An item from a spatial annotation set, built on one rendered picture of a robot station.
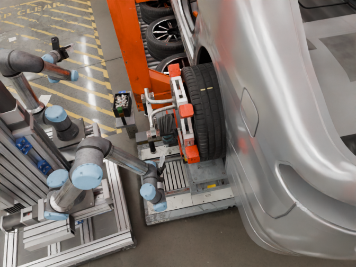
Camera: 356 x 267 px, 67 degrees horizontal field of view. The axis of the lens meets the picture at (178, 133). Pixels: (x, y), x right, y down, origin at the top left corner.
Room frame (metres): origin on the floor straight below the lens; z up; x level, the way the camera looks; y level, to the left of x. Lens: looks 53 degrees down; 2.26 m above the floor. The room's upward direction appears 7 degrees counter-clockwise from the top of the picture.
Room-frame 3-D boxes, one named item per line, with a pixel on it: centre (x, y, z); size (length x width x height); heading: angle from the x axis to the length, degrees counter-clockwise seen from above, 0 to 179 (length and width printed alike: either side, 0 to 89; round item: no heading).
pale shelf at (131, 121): (1.74, 0.47, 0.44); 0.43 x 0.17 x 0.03; 5
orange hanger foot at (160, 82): (1.72, -0.08, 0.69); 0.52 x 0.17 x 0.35; 95
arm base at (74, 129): (1.21, 0.77, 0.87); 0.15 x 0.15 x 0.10
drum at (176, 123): (1.20, 0.03, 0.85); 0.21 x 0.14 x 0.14; 95
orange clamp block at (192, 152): (0.89, -0.07, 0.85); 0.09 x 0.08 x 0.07; 5
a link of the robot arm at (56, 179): (0.72, 0.66, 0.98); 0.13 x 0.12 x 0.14; 0
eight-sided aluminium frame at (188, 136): (1.21, -0.04, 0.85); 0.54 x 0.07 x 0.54; 5
